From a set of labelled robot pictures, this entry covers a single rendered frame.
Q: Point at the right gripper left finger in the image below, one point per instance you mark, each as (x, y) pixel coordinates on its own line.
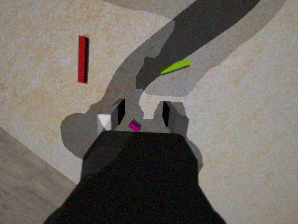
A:
(110, 119)

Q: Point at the dark red rod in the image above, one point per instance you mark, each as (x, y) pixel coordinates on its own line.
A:
(82, 59)

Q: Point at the lime green rod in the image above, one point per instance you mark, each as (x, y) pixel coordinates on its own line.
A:
(174, 66)

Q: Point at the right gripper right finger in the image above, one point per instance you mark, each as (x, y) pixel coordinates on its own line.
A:
(175, 122)

